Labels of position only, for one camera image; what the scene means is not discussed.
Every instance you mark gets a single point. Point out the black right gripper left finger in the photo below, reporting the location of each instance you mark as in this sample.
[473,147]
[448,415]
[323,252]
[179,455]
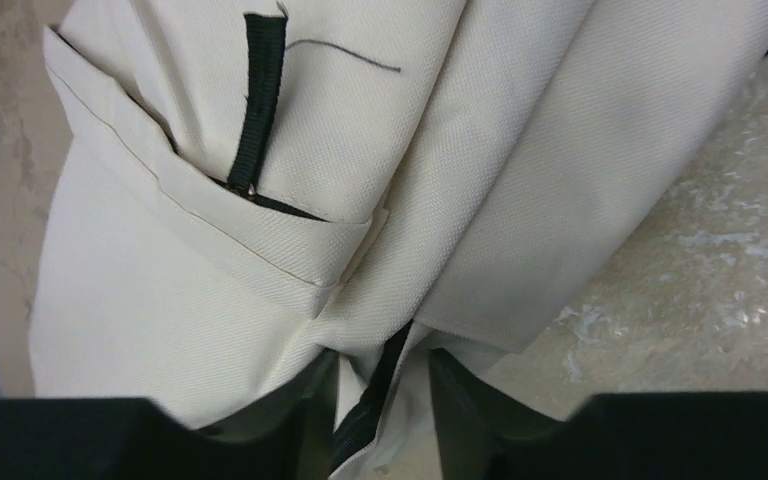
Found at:
[287,434]

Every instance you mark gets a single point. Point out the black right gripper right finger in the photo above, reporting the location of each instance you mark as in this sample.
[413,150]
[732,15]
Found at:
[483,433]

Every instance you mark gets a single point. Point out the beige canvas backpack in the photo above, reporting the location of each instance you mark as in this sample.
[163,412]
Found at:
[249,183]

